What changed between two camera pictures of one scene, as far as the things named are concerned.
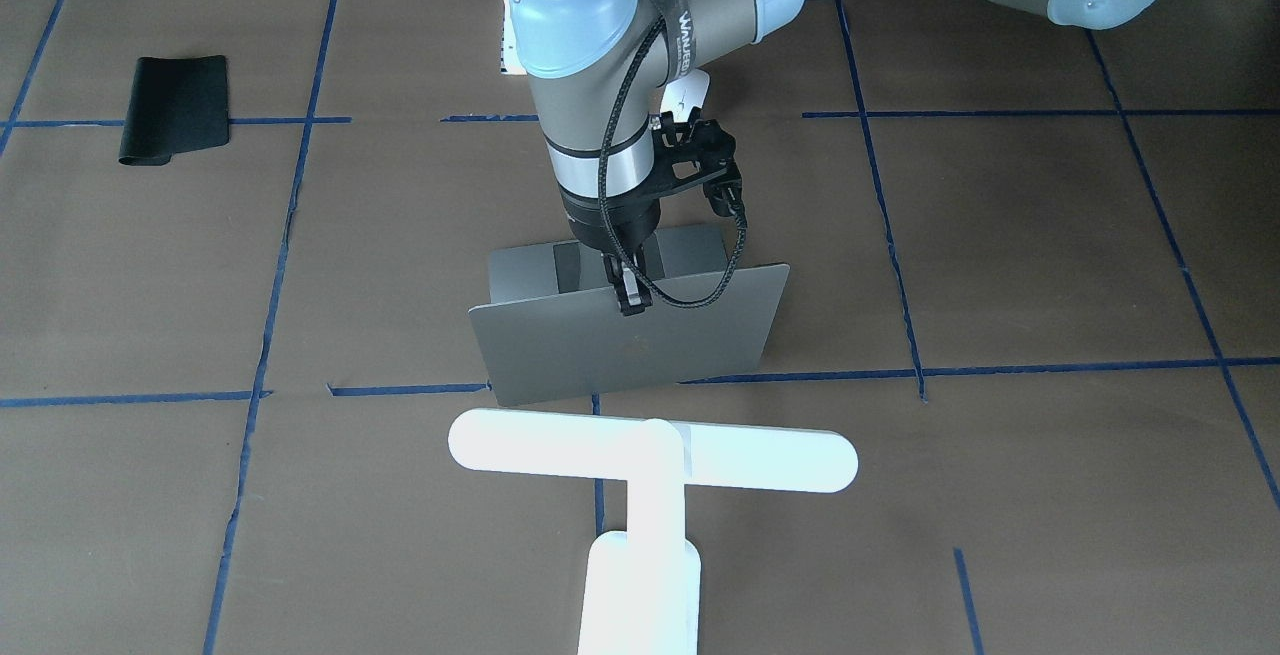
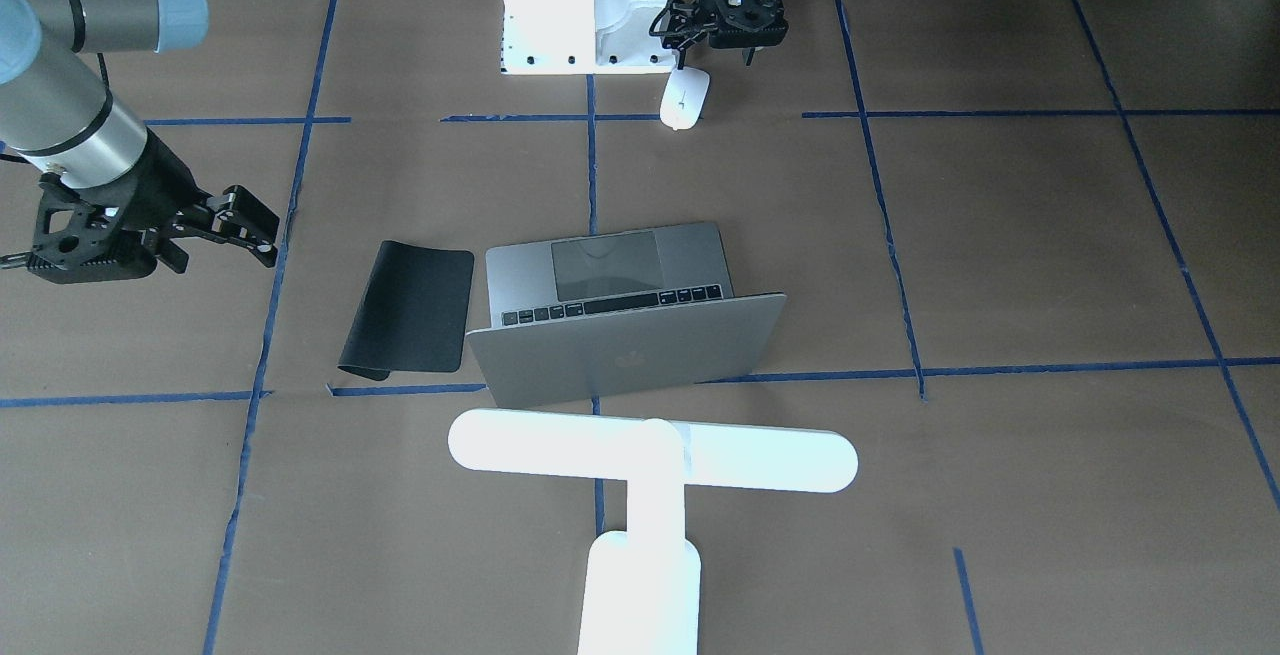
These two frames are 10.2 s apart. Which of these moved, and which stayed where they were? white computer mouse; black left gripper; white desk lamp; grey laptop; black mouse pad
Moved: black mouse pad; black left gripper
Stayed: grey laptop; white desk lamp; white computer mouse
